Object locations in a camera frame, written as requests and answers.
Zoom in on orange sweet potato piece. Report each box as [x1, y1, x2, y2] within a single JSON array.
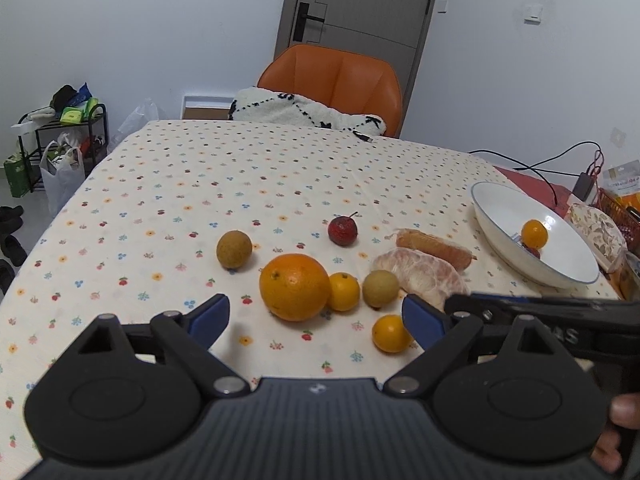
[[396, 229, 476, 272]]

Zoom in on small yellow citrus front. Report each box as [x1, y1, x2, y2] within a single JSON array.
[[371, 314, 412, 354]]

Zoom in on small yellow citrus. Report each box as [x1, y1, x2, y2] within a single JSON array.
[[371, 314, 412, 354], [328, 272, 360, 312]]

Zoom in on peeled pomelo segment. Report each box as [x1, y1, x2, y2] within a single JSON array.
[[371, 247, 470, 311]]

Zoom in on brown longan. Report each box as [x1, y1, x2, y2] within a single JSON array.
[[361, 270, 400, 310], [216, 230, 253, 270]]

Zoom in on large orange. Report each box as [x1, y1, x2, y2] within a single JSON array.
[[259, 254, 331, 322]]

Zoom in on red hawthorn fruit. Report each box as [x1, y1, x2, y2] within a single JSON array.
[[328, 214, 358, 247]]

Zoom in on person right hand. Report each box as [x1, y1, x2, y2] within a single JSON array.
[[591, 393, 640, 474]]

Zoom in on white bowl blue rim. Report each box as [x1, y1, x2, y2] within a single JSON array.
[[471, 181, 599, 289]]

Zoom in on red cherry in bowl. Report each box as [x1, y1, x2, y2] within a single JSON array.
[[522, 244, 540, 259]]

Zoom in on small orange in bowl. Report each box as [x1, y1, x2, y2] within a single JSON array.
[[520, 219, 549, 249]]

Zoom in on black power adapter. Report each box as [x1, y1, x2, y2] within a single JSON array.
[[572, 172, 598, 204]]

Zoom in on snack packet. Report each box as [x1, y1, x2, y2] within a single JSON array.
[[603, 159, 640, 198]]

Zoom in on red table mat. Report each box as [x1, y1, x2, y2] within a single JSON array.
[[496, 166, 570, 217]]

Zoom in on black slippers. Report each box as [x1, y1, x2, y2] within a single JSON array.
[[0, 206, 27, 295]]

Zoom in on white plastic bag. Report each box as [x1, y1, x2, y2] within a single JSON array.
[[39, 132, 85, 217]]

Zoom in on green bag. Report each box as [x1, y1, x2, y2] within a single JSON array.
[[3, 153, 34, 198]]

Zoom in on floral dotted tablecloth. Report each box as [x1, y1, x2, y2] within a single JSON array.
[[0, 118, 624, 480]]

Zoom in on black metal shelf rack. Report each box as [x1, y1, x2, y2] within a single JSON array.
[[12, 102, 110, 193]]

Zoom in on clear plastic bag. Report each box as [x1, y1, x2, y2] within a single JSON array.
[[107, 98, 165, 154]]

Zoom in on framed cork board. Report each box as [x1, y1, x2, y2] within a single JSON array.
[[181, 94, 233, 120]]

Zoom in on white black pattern cushion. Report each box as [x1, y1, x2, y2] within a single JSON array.
[[229, 87, 386, 140]]

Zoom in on orange leather chair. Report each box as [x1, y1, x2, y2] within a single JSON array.
[[257, 44, 402, 138]]

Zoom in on grey door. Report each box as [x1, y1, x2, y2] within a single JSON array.
[[274, 0, 434, 105]]

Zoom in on orange wire basket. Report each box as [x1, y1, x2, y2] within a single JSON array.
[[597, 188, 639, 247]]

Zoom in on black cable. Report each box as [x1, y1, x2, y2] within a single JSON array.
[[467, 140, 606, 206]]

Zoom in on small white wall switch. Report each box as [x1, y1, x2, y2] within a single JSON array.
[[436, 0, 448, 13]]

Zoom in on black door handle lock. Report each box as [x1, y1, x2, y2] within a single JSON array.
[[292, 2, 326, 42]]

